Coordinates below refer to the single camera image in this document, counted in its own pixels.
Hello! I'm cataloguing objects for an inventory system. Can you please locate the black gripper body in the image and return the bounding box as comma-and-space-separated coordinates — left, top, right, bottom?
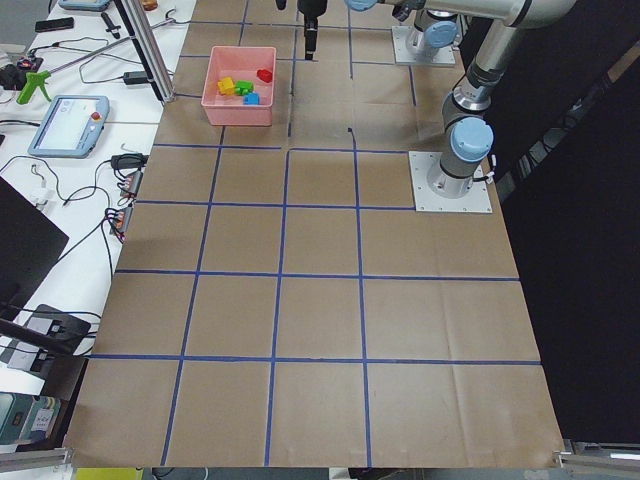
297, 0, 328, 18

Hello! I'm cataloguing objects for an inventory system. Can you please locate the red toy block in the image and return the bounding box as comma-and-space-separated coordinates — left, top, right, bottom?
256, 69, 273, 83

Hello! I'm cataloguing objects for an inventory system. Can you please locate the green toy block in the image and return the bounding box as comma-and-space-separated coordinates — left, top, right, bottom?
234, 80, 254, 96

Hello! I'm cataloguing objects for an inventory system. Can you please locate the blue toy block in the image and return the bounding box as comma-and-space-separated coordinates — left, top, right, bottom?
243, 92, 261, 106

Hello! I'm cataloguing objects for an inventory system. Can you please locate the yellow toy block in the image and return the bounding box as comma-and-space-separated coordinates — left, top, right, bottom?
217, 77, 236, 96

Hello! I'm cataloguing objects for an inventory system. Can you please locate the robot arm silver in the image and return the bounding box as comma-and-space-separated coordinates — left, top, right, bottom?
406, 9, 460, 56
389, 1, 574, 199

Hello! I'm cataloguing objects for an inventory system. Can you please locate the pink plastic box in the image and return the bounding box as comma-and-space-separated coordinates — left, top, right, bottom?
201, 46, 276, 126

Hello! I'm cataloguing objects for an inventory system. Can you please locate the black power adapter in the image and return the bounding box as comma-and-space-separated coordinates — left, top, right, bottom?
122, 71, 149, 85

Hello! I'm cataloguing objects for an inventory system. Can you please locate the black usb hub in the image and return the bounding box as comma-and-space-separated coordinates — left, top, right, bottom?
120, 170, 143, 198

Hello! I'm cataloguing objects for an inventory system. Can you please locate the black phone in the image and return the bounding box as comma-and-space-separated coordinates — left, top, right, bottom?
34, 17, 75, 33

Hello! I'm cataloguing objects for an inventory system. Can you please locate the blue teach pendant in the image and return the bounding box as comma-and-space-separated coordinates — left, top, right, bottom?
28, 95, 110, 158

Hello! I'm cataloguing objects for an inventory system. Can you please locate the reacher grabber tool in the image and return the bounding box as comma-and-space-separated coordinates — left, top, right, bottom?
16, 9, 178, 105

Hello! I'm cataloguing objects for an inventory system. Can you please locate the black monitor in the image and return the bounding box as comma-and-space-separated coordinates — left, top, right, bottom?
0, 179, 69, 321

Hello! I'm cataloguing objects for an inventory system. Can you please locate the black monitor stand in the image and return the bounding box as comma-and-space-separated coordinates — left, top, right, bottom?
1, 304, 91, 355

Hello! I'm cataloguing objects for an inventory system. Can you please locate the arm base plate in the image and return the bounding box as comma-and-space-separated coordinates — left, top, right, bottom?
408, 151, 493, 214
392, 22, 457, 67

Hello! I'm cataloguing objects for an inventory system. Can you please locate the aluminium frame post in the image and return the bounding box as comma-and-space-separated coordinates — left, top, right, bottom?
114, 0, 175, 104

